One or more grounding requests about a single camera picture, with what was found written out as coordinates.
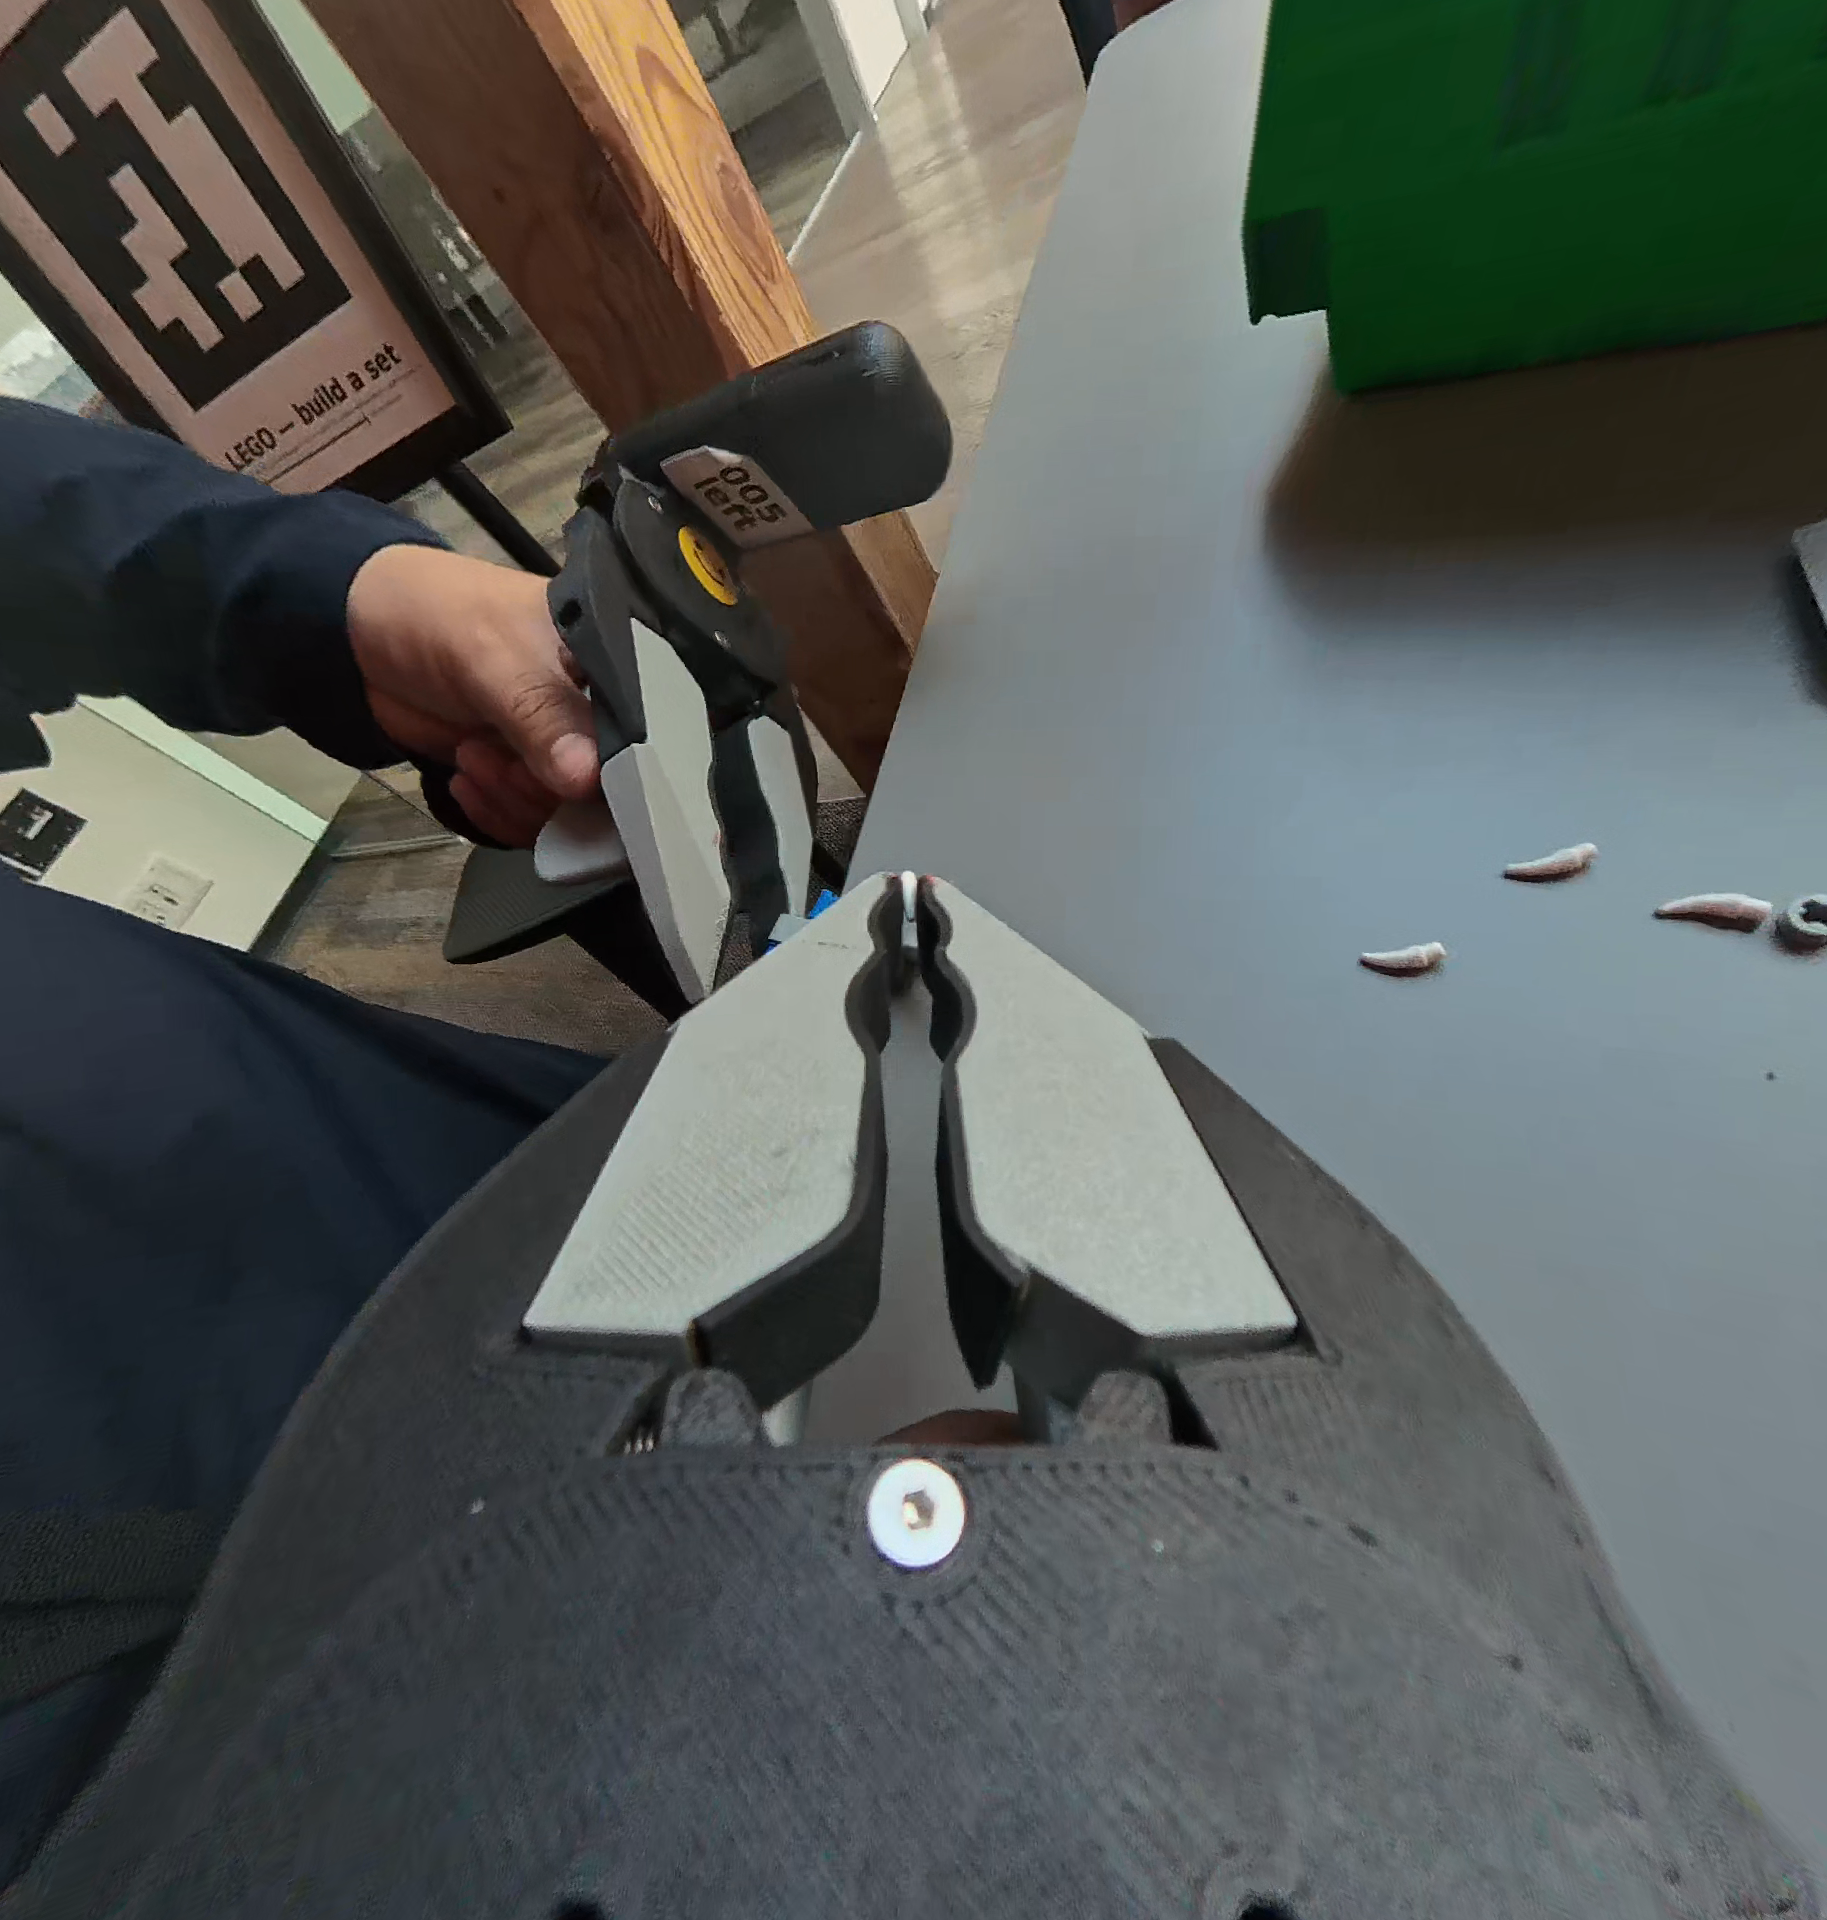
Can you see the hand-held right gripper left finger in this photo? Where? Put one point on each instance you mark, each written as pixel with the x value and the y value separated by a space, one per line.
pixel 718 1171

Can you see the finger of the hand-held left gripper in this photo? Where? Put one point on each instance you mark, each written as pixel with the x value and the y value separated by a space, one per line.
pixel 786 810
pixel 671 810

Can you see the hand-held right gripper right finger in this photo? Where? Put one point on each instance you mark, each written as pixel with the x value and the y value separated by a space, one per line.
pixel 1108 1185

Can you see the grey bent lego beam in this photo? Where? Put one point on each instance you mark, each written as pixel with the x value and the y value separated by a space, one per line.
pixel 821 903

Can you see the white lego tooth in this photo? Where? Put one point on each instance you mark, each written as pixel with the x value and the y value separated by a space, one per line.
pixel 1551 862
pixel 1717 911
pixel 1403 960
pixel 909 895

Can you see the person's left forearm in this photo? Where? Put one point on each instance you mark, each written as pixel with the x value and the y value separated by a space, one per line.
pixel 149 555

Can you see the small grey lego bush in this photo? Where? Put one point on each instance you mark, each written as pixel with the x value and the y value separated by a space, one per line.
pixel 1787 929

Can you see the person's left hand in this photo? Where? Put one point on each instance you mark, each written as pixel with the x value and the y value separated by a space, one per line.
pixel 464 646

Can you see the person's torso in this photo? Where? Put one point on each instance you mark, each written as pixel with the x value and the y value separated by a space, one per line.
pixel 179 1200

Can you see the small printed marker tag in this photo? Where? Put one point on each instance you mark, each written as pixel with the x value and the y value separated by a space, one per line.
pixel 36 832

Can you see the framed marker code sign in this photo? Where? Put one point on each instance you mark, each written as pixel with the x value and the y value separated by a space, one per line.
pixel 149 180

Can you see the green plastic bin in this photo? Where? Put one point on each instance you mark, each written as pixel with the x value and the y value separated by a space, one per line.
pixel 1573 180

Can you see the wooden post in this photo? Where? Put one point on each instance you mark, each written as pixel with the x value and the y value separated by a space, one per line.
pixel 629 225

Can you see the white wall outlet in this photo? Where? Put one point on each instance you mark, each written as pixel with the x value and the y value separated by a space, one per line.
pixel 169 887

